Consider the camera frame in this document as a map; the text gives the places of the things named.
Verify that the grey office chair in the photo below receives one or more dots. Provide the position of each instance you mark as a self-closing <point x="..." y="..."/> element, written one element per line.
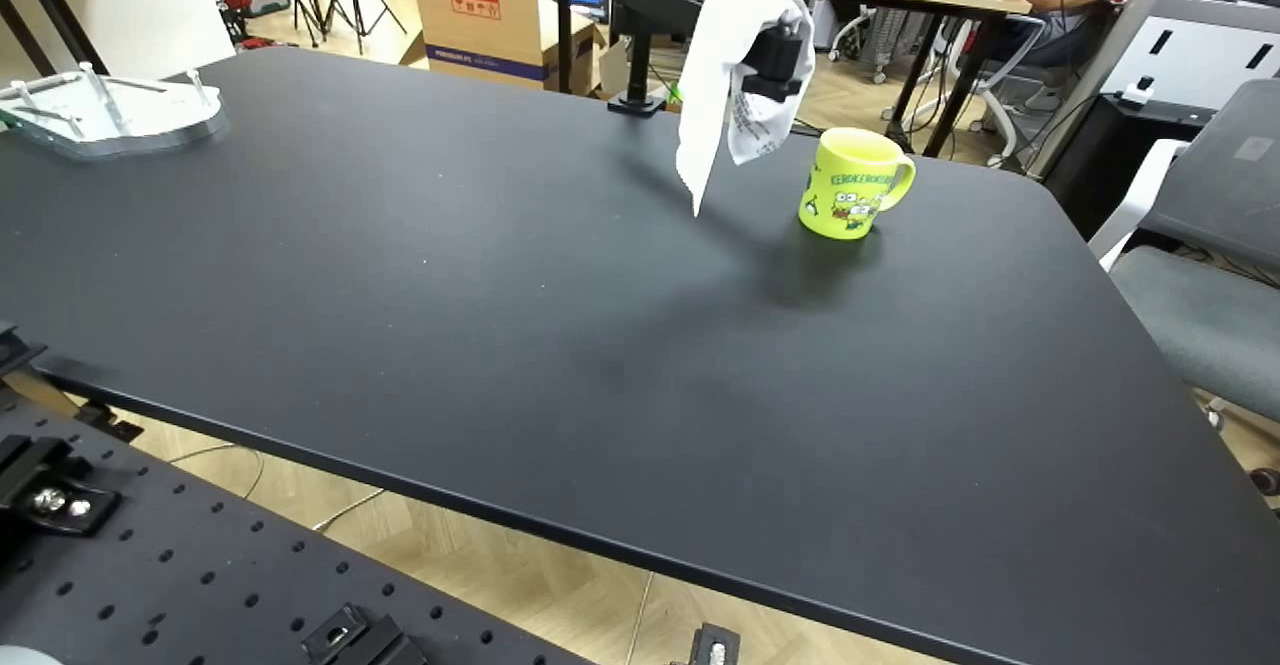
<point x="1215" y="315"/>

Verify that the white office chair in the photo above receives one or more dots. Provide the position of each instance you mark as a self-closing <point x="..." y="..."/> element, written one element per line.
<point x="985" y="75"/>

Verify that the clear acrylic plate with posts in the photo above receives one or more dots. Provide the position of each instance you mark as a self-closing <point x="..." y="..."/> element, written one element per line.
<point x="110" y="120"/>

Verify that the black cabinet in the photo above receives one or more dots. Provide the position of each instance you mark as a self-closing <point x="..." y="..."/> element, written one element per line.
<point x="1110" y="160"/>

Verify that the yellow-green cartoon mug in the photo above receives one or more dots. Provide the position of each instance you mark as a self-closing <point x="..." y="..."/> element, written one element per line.
<point x="850" y="185"/>

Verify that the white slotted panel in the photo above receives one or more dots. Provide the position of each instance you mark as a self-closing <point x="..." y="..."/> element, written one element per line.
<point x="1190" y="45"/>

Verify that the cardboard box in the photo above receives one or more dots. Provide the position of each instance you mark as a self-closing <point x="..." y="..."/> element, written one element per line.
<point x="480" y="15"/>

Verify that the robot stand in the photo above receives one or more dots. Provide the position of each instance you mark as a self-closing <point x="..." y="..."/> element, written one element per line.
<point x="200" y="565"/>

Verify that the black clamp bracket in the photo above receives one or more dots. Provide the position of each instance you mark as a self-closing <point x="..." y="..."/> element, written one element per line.
<point x="360" y="637"/>
<point x="50" y="490"/>
<point x="712" y="647"/>

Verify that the person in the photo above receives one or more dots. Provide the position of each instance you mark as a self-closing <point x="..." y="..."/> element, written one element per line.
<point x="1085" y="5"/>

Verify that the white cloth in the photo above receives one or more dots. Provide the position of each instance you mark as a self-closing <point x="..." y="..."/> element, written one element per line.
<point x="714" y="65"/>

